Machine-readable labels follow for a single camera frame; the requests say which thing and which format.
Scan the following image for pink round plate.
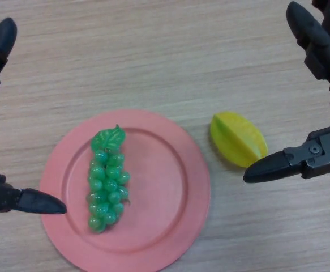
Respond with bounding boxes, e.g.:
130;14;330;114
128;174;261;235
39;109;212;272

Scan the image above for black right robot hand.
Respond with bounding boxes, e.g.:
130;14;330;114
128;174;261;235
242;0;330;184

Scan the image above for green plastic grape bunch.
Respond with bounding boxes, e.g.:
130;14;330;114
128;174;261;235
85;124;131;235

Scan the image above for yellow green starfruit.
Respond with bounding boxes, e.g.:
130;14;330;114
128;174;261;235
209;111;268;168

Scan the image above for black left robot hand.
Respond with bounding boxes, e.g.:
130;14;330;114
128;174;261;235
0;0;68;215

